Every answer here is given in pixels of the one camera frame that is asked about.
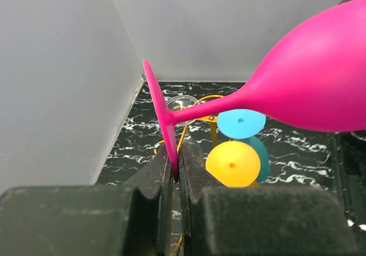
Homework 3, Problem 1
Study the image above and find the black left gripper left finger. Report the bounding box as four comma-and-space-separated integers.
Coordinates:
1, 146, 172, 255

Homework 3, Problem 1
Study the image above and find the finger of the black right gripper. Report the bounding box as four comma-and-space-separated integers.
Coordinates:
335, 131, 365, 235

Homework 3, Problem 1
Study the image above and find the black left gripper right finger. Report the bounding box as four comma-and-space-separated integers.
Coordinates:
179, 146, 360, 255

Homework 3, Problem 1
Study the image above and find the orange plastic goblet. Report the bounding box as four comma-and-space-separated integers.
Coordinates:
205, 141, 261, 187

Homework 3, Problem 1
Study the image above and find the pink plastic goblet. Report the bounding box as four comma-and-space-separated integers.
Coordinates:
142, 0, 366, 184

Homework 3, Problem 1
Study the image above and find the blue plastic goblet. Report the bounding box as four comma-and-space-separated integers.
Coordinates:
217, 109, 270, 183

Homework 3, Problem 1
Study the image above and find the gold wire glass rack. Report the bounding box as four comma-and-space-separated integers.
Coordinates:
152, 92, 254, 255

